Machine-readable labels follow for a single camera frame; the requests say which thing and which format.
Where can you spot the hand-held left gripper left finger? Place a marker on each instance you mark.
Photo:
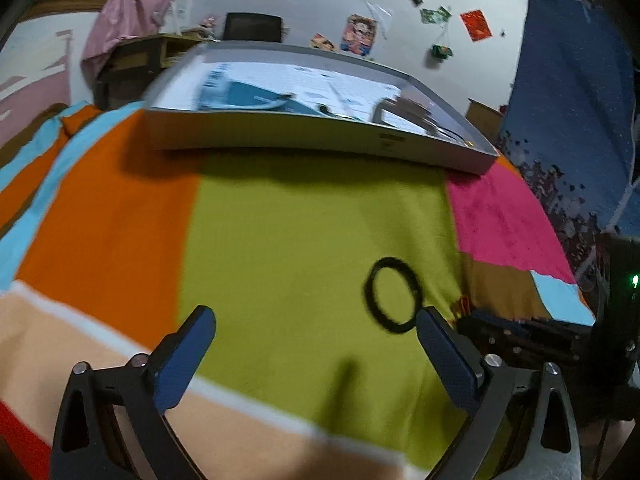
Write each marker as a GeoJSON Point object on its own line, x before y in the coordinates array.
{"type": "Point", "coordinates": [182, 360]}

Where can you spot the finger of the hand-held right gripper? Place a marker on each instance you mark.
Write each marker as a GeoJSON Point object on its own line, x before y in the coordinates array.
{"type": "Point", "coordinates": [505, 337]}

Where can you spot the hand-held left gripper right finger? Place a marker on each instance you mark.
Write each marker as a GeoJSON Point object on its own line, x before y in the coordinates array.
{"type": "Point", "coordinates": [447, 355]}

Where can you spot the grey cardboard box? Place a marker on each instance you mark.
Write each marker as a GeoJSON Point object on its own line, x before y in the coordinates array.
{"type": "Point", "coordinates": [300, 135]}

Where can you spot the person's right forearm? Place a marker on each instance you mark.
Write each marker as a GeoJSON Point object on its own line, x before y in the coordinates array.
{"type": "Point", "coordinates": [617, 452]}

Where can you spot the multicolour patchwork blanket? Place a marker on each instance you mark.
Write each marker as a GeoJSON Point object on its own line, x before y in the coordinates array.
{"type": "Point", "coordinates": [300, 235]}

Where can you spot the wooden cabinet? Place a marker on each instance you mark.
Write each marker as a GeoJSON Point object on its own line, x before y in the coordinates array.
{"type": "Point", "coordinates": [482, 115]}

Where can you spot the blue printed cloth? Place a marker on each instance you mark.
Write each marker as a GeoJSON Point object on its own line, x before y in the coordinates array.
{"type": "Point", "coordinates": [565, 110]}

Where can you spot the green hanging ornament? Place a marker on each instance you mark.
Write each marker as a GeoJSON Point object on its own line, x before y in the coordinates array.
{"type": "Point", "coordinates": [442, 52]}

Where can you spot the white printed paper sheet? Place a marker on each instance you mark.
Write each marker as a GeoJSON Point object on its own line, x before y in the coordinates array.
{"type": "Point", "coordinates": [310, 79]}

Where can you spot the wooden desk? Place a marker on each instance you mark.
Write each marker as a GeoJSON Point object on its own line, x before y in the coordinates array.
{"type": "Point", "coordinates": [135, 55]}

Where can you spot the pink curtain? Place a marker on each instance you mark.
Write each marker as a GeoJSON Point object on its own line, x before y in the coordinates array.
{"type": "Point", "coordinates": [130, 5]}

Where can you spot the red wall paper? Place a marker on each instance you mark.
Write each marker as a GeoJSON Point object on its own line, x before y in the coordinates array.
{"type": "Point", "coordinates": [475, 25]}

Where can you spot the green wall card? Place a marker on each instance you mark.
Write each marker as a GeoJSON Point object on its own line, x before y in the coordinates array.
{"type": "Point", "coordinates": [436, 15]}

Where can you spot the cartoon wall poster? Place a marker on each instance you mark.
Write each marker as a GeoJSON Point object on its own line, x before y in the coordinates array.
{"type": "Point", "coordinates": [360, 35]}

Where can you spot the small cartoon wall sticker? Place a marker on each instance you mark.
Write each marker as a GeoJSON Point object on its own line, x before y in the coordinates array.
{"type": "Point", "coordinates": [323, 42]}

